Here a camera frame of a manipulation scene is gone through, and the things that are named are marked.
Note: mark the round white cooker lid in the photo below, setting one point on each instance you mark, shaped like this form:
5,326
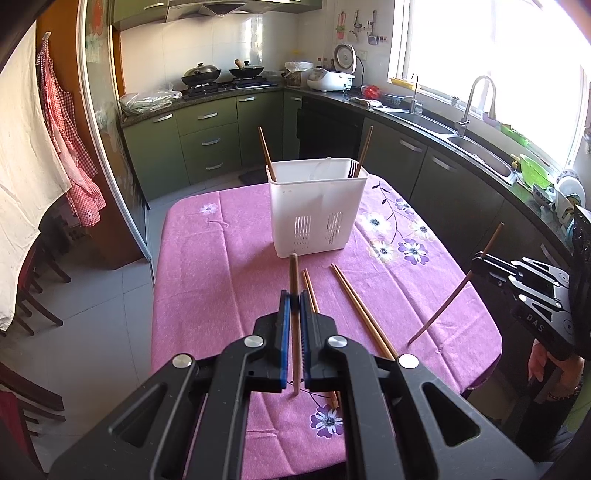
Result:
345,57

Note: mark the hanging steel ladle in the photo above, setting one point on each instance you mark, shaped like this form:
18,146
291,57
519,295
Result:
356,25

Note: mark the red and green hanging tool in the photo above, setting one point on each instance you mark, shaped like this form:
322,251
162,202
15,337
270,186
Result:
341,25

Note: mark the patterned bowl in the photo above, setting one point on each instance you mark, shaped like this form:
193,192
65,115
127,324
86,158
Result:
542,196

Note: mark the black plastic fork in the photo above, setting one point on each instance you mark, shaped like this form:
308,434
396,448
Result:
352,168

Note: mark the clear plastic bags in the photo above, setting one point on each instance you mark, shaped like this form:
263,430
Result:
147,101

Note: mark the steel range hood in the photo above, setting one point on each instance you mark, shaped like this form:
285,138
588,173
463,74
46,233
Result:
207,7

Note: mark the red plastic bag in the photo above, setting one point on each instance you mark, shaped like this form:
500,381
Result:
371,91

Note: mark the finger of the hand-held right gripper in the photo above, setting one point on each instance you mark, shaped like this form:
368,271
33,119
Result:
498,267
517,288

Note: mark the black gas stove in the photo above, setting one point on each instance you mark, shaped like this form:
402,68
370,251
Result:
231,87

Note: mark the kitchen window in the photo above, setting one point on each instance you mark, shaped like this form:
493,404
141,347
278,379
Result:
508,55

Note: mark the yellow tray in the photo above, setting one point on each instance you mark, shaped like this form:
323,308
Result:
402,83

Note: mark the red checkered apron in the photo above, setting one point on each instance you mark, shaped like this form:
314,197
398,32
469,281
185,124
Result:
69,138

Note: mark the green plastic tray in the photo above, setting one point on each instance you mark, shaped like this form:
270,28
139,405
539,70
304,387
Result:
515,136

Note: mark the person's right hand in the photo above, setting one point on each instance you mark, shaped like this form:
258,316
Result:
538,364

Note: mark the green colander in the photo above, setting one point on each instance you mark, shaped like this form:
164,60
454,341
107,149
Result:
535,170

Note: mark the glass sliding door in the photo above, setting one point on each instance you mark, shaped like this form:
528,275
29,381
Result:
115,161

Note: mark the pink floral tablecloth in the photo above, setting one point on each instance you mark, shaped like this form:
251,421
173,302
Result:
207,286

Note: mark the container with plastic bag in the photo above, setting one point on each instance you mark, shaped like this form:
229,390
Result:
295,76

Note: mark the clear plastic spoon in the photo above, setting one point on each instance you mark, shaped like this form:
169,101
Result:
321,168

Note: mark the small steel faucet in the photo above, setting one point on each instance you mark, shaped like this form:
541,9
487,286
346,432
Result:
416,104

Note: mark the tall steel faucet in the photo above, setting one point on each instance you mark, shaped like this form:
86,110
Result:
463,124

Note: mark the black wok with lid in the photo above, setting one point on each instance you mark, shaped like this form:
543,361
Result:
201,76

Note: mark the white rice cooker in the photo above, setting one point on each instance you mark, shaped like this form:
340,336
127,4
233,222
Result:
328,81

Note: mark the white hanging cloth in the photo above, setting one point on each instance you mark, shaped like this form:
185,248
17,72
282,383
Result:
23,161

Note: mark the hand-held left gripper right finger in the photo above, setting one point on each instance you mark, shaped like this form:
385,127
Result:
318,360

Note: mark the white plastic utensil holder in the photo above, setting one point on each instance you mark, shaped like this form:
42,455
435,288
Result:
284,207

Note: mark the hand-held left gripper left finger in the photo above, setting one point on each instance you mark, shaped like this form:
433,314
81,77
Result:
285,332

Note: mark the green base cabinet with drawers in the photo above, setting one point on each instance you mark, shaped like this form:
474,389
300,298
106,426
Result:
207,134

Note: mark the dark wooden chair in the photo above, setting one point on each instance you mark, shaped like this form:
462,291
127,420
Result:
27,397
44,270

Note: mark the dark floor mat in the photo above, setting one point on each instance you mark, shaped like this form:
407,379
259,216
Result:
253,177

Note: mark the white patterned plate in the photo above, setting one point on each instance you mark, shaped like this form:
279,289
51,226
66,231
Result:
572,194

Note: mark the steel kitchen sink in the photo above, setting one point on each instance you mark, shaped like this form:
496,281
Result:
480,154

